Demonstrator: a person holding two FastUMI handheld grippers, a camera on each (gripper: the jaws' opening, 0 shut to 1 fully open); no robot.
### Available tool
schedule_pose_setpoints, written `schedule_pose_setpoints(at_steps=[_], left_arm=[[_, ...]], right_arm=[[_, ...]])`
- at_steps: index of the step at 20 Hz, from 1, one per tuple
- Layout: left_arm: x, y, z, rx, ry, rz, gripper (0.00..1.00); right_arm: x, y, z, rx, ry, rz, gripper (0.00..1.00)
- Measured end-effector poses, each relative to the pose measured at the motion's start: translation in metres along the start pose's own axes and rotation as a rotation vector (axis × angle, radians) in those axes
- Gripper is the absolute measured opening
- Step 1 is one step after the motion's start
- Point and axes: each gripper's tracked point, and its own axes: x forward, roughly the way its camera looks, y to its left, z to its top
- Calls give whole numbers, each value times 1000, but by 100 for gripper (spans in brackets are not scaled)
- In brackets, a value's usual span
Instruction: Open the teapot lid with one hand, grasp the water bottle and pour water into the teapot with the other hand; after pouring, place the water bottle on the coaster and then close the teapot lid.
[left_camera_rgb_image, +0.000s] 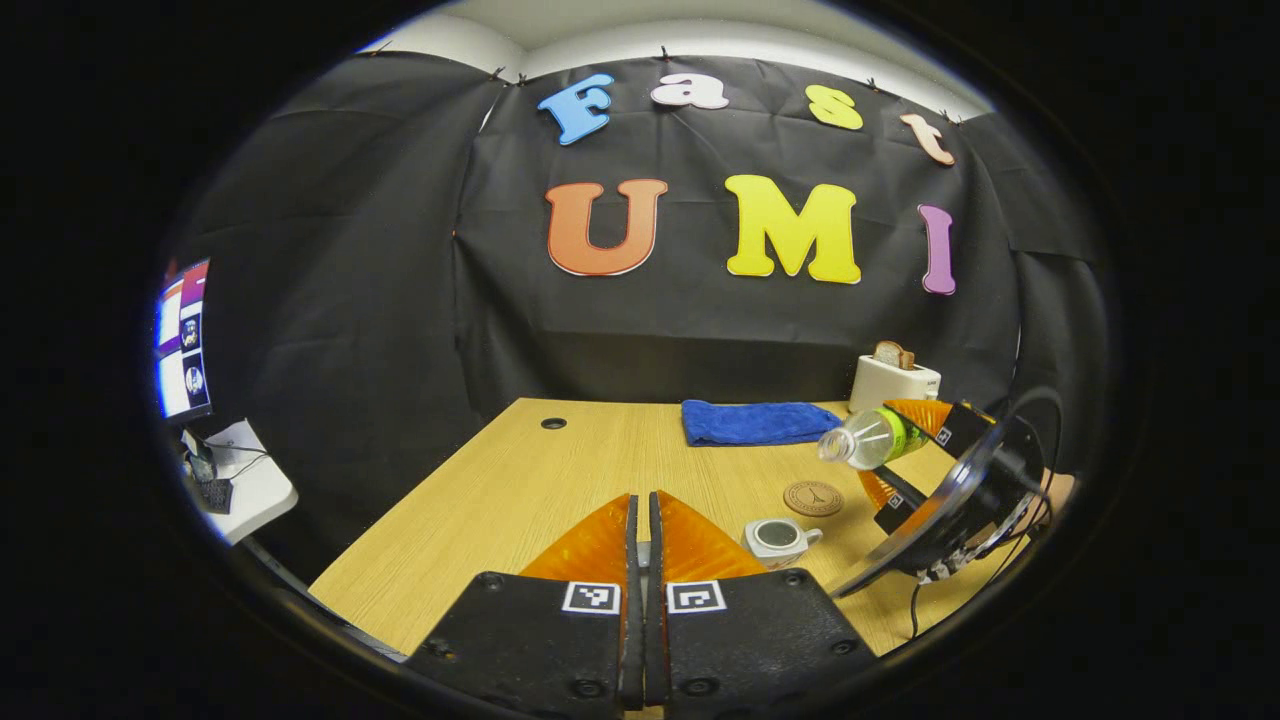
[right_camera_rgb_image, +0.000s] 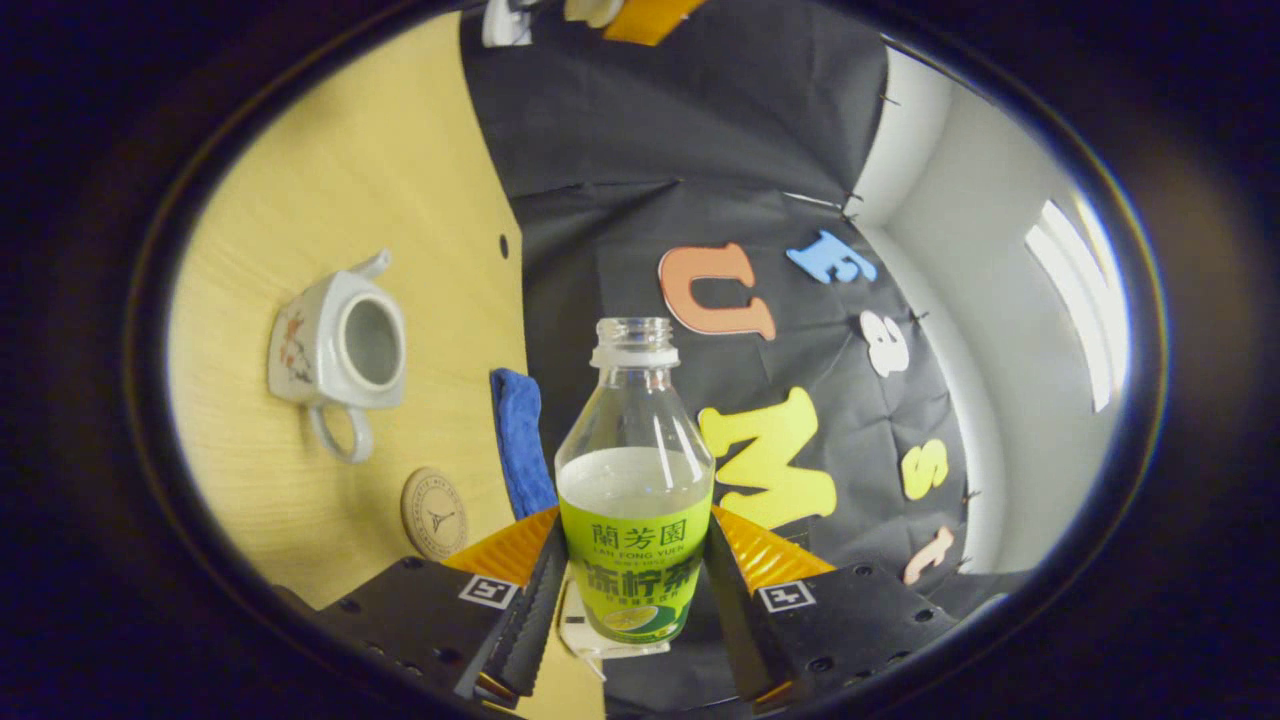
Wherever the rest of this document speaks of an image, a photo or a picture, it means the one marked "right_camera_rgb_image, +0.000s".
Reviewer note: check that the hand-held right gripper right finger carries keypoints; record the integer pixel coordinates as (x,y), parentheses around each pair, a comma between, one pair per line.
(730,620)

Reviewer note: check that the white toaster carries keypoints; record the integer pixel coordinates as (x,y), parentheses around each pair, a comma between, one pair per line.
(578,625)

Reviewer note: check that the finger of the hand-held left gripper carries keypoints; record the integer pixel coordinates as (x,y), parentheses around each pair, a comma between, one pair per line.
(655,18)

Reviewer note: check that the white side table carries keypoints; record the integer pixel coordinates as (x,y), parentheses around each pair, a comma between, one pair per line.
(503,25)

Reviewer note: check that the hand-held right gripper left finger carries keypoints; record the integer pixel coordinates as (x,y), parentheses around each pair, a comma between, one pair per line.
(540,610)

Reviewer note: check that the white ceramic teacup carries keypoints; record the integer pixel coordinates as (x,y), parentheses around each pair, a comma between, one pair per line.
(310,350)

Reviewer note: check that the round brown coaster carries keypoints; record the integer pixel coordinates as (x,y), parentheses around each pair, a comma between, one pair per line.
(435,515)

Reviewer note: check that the blue folded towel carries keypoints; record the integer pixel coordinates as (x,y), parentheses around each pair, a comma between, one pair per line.
(520,440)

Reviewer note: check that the black backdrop cloth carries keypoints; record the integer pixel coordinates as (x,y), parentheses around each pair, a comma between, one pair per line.
(620,150)

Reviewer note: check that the green label water bottle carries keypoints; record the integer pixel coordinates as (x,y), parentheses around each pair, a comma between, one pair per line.
(635,560)

